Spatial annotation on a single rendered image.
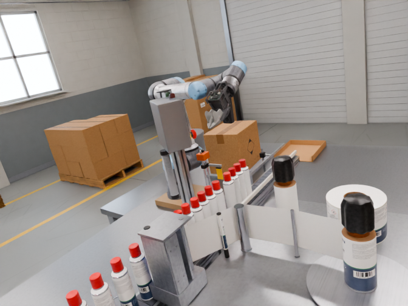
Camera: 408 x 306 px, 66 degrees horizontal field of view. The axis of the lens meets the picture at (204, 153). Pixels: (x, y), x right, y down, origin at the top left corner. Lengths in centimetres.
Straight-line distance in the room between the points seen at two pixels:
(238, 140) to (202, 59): 518
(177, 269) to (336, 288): 48
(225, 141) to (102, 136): 307
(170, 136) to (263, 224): 47
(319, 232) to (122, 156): 414
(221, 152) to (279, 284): 106
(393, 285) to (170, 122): 87
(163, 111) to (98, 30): 660
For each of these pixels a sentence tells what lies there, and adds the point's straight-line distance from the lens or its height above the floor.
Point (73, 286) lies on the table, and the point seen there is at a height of 83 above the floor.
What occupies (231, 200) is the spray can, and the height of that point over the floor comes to 96.
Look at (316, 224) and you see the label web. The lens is 112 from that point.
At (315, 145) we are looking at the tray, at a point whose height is 83.
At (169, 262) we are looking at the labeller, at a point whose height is 107.
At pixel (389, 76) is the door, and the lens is 555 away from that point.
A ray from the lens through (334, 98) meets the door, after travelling 579.
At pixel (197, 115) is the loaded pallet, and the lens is 520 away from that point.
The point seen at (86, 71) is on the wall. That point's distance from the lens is 736.
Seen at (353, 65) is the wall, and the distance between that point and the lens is 556.
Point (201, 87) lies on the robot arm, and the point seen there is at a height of 148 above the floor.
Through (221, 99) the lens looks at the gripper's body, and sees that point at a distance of 127.
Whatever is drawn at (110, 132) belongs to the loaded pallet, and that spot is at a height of 72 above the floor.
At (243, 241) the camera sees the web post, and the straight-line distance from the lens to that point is 125.
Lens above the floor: 164
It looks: 18 degrees down
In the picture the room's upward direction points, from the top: 11 degrees counter-clockwise
